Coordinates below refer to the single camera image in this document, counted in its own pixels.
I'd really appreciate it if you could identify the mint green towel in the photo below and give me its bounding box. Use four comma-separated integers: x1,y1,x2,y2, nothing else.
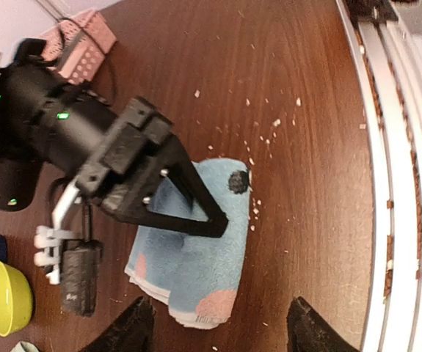
10,341,40,352

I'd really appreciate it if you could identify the aluminium front rail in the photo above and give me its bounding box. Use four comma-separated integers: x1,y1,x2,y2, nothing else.
338,1,422,351

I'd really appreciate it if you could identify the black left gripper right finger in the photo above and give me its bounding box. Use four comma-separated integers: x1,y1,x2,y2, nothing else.
287,296,357,352

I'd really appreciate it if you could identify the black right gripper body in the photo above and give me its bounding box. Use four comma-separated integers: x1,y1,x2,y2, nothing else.
45,97,181,224

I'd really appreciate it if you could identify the pink perforated plastic basket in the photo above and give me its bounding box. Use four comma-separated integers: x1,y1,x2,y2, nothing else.
40,9,117,84

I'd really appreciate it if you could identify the patterned blue pastel towel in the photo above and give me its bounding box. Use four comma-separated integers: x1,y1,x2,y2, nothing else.
124,158,250,330

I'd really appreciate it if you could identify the lime green bowl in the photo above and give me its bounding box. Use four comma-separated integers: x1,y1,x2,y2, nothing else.
0,261,34,337

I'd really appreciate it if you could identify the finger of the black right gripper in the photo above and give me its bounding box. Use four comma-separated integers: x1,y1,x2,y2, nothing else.
122,190,225,238
166,135,228,235

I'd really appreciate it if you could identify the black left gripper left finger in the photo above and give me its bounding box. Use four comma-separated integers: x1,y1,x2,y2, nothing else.
82,296,156,352

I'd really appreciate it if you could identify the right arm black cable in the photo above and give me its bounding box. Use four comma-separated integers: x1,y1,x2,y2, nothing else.
48,16,118,111

